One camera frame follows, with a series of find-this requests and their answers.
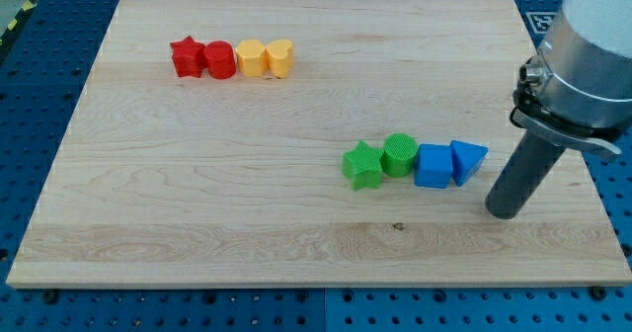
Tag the green star block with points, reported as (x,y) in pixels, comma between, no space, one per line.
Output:
(362,166)

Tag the green cylinder block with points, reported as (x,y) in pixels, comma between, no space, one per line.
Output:
(400,151)

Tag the wooden board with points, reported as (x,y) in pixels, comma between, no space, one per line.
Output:
(168,182)

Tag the yellow heart block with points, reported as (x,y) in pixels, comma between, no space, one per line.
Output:
(280,57)

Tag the yellow rounded block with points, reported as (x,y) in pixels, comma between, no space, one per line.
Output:
(252,58)

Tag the blue cube block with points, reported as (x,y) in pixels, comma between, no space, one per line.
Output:
(434,166)

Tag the red cylinder block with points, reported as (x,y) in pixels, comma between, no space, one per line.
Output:
(220,60)

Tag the blue triangle block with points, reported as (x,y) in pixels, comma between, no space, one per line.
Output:
(467,159)

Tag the red star block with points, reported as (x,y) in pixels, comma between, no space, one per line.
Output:
(187,57)

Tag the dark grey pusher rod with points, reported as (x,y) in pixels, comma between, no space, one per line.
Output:
(529,164)

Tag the fiducial marker tag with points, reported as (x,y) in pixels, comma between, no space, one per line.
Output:
(540,21)

